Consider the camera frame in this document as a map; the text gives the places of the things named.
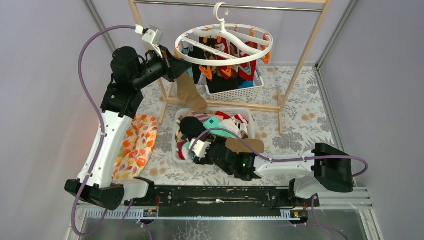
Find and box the rim orange clip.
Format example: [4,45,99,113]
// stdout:
[199,65,213,80]

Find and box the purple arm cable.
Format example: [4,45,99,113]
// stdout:
[188,127,370,240]
[70,25,137,238]

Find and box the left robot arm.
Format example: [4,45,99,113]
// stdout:
[64,45,192,211]

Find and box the brown argyle hanging sock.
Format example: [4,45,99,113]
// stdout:
[198,36,216,67]

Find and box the white perforated back basket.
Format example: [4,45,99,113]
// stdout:
[199,70,265,101]

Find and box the rim teal clip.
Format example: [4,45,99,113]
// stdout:
[180,41,194,77]

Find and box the orange floral cloth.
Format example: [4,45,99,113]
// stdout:
[106,114,159,181]

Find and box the wooden rack frame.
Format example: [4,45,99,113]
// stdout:
[128,0,332,134]

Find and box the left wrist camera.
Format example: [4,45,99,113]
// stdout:
[135,24,163,47]

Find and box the purple striped sock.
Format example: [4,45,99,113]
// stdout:
[190,111,214,123]

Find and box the metal hanging rod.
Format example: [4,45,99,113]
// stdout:
[133,0,323,13]

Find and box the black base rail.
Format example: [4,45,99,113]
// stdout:
[133,185,320,218]

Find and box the white sock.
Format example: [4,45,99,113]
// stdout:
[221,115,249,137]

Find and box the mint green sock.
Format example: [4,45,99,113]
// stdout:
[203,116,238,139]

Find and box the red hanging sock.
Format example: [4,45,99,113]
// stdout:
[215,36,259,82]

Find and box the black sock in basket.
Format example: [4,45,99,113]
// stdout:
[180,116,206,141]

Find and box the tan ribbed sock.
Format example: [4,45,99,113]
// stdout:
[176,73,208,114]

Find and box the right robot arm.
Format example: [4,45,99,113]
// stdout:
[188,140,354,200]

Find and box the white front laundry basket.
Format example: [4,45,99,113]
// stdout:
[170,106,257,164]

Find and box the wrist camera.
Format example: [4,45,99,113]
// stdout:
[135,24,163,47]
[188,138,211,159]

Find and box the blue cloth in basket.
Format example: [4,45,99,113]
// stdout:
[238,80,255,89]

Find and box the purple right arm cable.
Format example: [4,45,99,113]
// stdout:
[188,127,370,240]

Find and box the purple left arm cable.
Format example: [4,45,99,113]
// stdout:
[70,25,137,238]

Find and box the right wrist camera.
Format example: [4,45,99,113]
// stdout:
[188,138,211,159]

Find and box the red sock in basket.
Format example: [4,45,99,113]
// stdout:
[215,111,231,120]

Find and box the inner teal clip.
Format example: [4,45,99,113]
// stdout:
[239,62,252,77]

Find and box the lower orange clip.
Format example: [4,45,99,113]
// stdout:
[260,33,271,65]

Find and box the white round clip hanger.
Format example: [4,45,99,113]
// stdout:
[174,2,274,67]

